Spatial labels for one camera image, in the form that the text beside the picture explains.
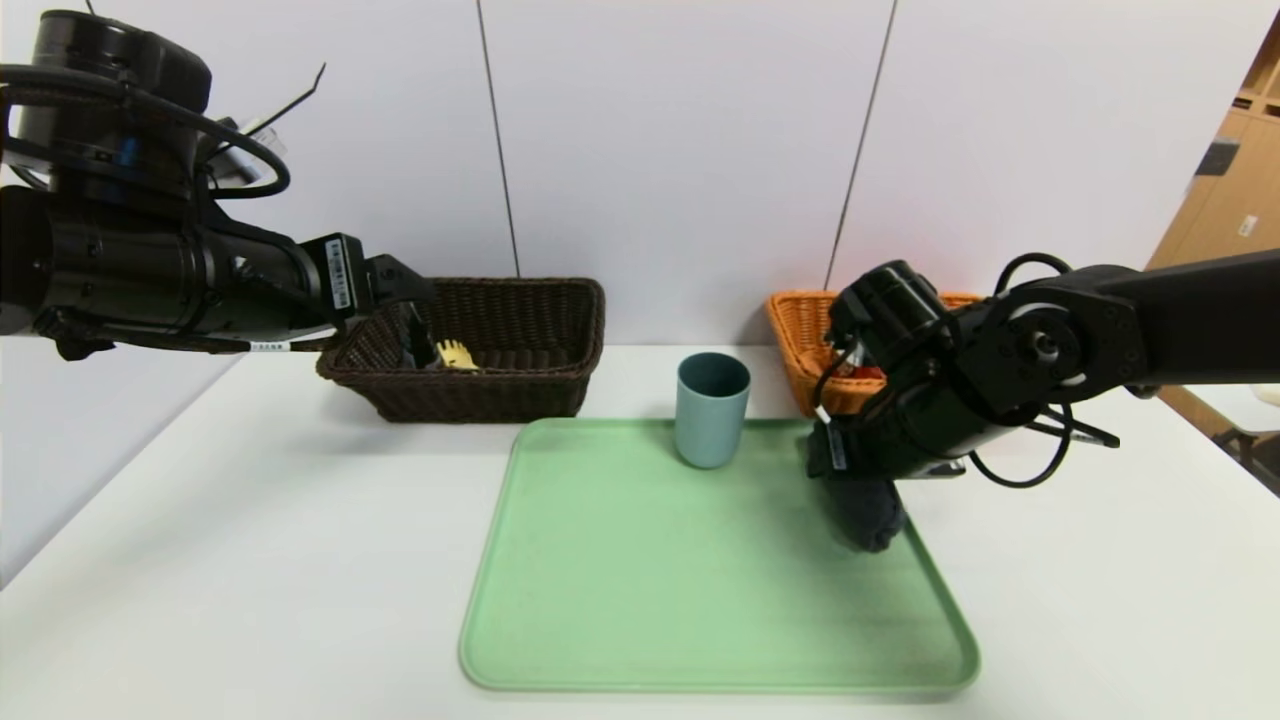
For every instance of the dark glass cone bottle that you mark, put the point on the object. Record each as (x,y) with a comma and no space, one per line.
(420,345)

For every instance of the orange wicker basket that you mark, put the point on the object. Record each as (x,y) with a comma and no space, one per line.
(800,340)

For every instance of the dark brown wicker basket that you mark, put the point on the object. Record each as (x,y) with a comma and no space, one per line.
(500,395)

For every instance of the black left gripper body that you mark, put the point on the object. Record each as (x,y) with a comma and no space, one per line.
(345,272)

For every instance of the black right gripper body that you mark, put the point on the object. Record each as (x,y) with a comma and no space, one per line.
(830,450)

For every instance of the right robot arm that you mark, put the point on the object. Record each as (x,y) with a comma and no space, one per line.
(1050,350)

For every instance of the yellow green pasta spoon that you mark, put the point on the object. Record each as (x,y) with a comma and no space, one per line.
(458,355)

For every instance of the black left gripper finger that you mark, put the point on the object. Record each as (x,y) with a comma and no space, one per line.
(400,285)

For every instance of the blue-grey plastic cup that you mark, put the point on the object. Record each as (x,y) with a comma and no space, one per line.
(710,430)

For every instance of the dark grey towel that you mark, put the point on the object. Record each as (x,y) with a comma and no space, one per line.
(868,515)

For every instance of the light green plastic tray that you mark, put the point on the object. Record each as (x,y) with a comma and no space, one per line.
(650,580)

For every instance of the wooden cabinet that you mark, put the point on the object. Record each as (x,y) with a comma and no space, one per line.
(1230,180)

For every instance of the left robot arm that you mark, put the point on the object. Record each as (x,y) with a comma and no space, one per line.
(120,270)

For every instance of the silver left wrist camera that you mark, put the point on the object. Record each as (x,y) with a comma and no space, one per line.
(250,160)

